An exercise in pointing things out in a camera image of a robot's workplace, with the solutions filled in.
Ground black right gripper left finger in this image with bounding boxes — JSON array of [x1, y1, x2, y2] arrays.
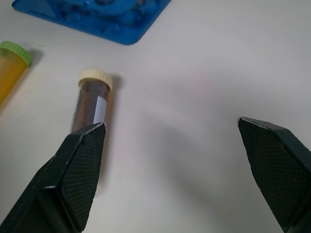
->
[[0, 122, 107, 233]]

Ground yellow tube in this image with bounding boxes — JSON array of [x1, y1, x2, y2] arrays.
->
[[0, 40, 33, 107]]

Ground brown tube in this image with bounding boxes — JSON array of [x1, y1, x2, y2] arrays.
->
[[69, 68, 114, 134]]

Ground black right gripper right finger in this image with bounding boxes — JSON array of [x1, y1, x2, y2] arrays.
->
[[237, 117, 311, 233]]

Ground blue plastic tube rack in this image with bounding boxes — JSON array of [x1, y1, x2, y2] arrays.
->
[[11, 0, 172, 46]]

